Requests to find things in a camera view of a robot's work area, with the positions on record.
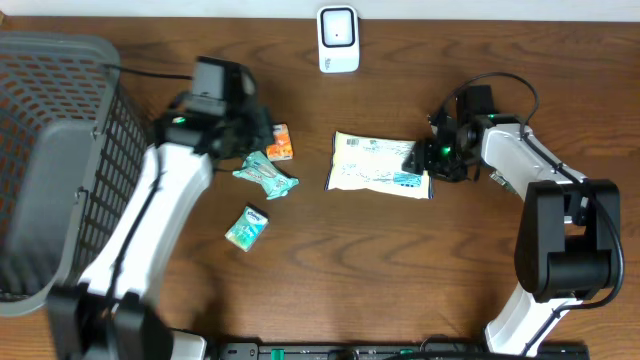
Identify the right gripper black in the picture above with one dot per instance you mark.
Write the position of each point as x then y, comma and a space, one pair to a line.
422, 156

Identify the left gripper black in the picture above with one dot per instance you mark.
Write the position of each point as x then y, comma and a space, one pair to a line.
257, 132

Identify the orange tissue packet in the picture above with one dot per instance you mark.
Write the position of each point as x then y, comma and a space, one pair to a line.
282, 148

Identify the large yellow snack bag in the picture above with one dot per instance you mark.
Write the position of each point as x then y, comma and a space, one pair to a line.
365, 163

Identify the teal wet-wipe packet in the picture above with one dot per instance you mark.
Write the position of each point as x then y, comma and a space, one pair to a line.
258, 168

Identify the green Kleenex tissue packet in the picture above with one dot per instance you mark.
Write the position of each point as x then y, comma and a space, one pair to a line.
247, 229

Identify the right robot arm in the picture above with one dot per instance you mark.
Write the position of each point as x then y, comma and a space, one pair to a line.
568, 254

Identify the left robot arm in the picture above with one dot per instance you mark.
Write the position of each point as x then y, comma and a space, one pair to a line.
110, 312

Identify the white barcode scanner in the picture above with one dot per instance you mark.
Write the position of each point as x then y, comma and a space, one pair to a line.
338, 39

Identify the grey plastic basket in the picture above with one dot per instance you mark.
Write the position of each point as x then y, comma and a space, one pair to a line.
72, 147

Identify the black mounting rail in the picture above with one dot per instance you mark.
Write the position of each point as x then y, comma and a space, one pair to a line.
439, 349

